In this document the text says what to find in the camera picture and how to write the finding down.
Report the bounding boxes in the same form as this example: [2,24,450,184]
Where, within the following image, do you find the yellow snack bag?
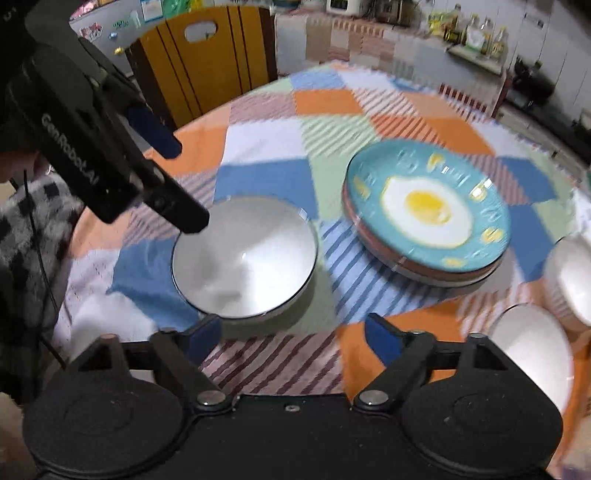
[427,11,450,37]

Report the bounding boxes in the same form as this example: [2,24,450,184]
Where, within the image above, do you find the striped counter cloth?
[274,10,511,116]

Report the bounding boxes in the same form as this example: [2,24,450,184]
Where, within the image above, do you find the dark sauce bottle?
[443,3,463,45]

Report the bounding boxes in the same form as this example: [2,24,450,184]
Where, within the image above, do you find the cutting board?
[446,45,504,76]

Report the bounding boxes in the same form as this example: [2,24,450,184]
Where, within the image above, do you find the person left hand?
[0,151,50,183]

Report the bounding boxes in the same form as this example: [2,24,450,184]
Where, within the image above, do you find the white ribbed bowl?
[542,234,590,334]

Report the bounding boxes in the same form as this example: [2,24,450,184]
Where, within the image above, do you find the black wok with lid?
[512,56,555,107]

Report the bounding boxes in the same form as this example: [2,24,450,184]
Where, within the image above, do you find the white rice cooker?
[325,0,370,18]

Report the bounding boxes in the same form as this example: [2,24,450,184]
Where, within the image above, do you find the yellow wooden chair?
[125,5,277,130]

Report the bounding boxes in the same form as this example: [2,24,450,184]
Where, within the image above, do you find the pink bunny plate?
[341,181,507,283]

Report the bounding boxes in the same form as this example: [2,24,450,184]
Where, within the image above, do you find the yellow oil bottle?
[489,27,508,64]

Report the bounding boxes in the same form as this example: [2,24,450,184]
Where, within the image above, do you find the oil bottle middle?
[479,17,494,55]

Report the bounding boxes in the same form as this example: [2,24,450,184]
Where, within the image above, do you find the blue fried egg plate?
[344,139,511,274]

